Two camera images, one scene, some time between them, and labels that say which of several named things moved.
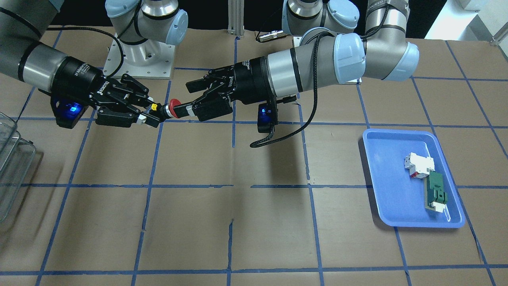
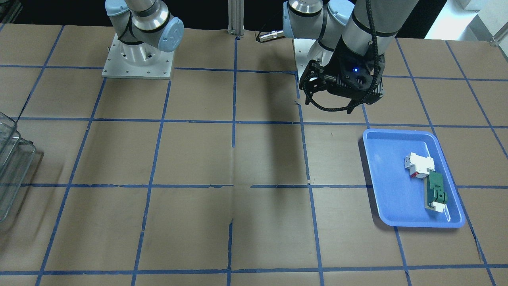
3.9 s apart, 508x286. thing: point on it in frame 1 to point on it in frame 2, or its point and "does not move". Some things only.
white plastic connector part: x=419 y=166 does not move
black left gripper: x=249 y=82 to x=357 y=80
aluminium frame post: x=235 y=15 does not move
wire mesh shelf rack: x=17 y=156 does not move
